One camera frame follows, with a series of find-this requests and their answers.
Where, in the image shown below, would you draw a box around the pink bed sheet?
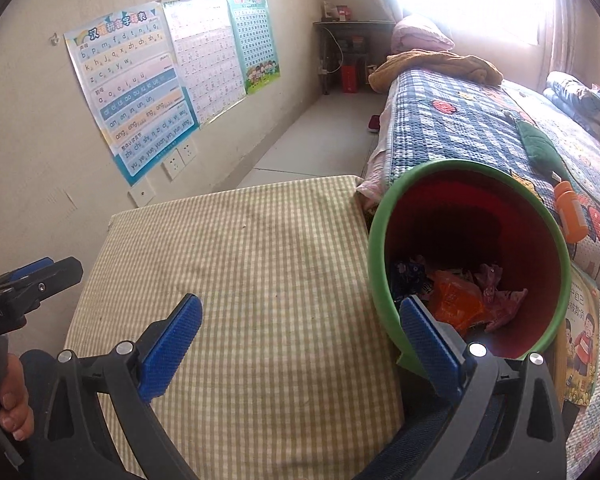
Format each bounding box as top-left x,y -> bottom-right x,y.
356,147 -> 396,208

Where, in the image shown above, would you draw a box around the green cloth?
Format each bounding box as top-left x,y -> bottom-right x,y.
512,119 -> 563,173

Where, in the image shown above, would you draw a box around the orange wrapper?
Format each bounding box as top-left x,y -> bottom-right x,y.
426,269 -> 488,335

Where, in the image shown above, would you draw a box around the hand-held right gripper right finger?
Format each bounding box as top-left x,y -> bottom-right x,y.
395,296 -> 567,480

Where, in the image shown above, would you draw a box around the bed with patterned quilt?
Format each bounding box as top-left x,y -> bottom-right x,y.
382,69 -> 600,295

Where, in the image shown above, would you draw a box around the blue letter wall poster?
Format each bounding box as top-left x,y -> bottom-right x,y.
64,1 -> 201,188

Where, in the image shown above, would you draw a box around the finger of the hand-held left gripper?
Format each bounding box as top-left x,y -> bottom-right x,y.
10,256 -> 84,311
0,257 -> 56,296

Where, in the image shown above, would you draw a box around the white chart wall poster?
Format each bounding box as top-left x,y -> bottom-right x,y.
162,0 -> 247,128

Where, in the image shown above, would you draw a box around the green grid wall poster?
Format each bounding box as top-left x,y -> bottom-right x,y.
226,0 -> 282,96

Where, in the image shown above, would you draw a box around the illustrated children's book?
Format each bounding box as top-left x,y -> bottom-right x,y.
552,265 -> 600,413

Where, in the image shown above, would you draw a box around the person's right leg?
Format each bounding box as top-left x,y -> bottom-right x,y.
372,405 -> 461,480

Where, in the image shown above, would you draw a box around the person's leg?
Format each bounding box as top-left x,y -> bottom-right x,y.
20,350 -> 50,401
372,405 -> 461,480

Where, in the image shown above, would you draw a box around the dark desk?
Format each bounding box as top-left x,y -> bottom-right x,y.
314,17 -> 398,95

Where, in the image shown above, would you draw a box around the white round-hole wall plate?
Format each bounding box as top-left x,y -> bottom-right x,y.
128,177 -> 156,208

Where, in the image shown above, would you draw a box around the white cable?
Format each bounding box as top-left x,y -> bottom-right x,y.
321,30 -> 344,75

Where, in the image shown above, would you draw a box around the orange plastic bottle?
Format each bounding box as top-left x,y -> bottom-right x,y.
552,181 -> 588,244

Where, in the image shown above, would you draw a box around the blue folded quilt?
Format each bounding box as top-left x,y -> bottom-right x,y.
543,71 -> 600,126

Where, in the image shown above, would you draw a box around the red bin with green rim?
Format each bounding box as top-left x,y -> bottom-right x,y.
367,158 -> 572,381

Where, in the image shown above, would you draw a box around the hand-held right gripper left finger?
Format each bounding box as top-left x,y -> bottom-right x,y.
27,293 -> 203,480

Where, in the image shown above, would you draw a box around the person's left hand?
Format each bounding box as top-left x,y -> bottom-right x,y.
0,354 -> 35,442

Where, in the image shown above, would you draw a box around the pink folded quilt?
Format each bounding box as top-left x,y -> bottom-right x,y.
391,15 -> 456,53

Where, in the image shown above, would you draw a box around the mustard blanket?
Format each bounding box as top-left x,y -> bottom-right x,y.
368,50 -> 504,93

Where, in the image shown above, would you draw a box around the person's left leg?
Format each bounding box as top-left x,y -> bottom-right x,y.
20,350 -> 50,401

